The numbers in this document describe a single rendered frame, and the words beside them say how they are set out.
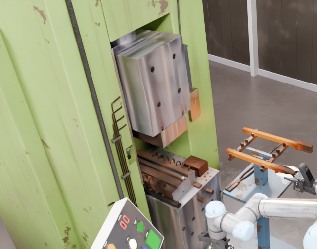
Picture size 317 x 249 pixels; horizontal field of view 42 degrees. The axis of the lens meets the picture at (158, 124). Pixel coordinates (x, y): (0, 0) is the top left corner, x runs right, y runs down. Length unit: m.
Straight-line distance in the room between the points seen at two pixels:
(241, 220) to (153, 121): 0.62
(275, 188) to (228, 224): 1.02
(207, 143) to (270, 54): 2.86
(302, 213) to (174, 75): 0.86
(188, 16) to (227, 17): 3.40
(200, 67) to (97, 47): 0.76
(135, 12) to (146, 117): 0.48
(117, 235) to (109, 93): 0.62
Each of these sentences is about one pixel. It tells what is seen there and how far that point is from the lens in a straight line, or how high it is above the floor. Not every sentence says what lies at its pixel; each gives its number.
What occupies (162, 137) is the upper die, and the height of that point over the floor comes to 1.33.
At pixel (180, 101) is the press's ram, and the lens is 2.04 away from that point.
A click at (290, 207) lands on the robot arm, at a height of 1.34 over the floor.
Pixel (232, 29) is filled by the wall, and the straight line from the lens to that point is 5.61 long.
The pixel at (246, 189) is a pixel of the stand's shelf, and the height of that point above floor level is 0.71.
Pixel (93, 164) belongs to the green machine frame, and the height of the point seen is 1.33.
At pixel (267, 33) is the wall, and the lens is 5.24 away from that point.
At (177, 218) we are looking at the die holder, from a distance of 2.25.
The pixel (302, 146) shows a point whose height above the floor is 0.97.
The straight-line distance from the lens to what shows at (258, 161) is 2.36.
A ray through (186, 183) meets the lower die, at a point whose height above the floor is 0.96.
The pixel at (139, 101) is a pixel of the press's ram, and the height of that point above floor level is 1.55.
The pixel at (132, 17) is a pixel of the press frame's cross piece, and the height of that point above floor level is 1.89.
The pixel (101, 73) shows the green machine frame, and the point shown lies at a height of 1.72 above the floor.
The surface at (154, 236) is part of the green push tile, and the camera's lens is 1.95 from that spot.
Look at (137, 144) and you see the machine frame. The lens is 2.61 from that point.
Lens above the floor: 2.42
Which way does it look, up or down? 31 degrees down
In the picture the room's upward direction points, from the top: 11 degrees counter-clockwise
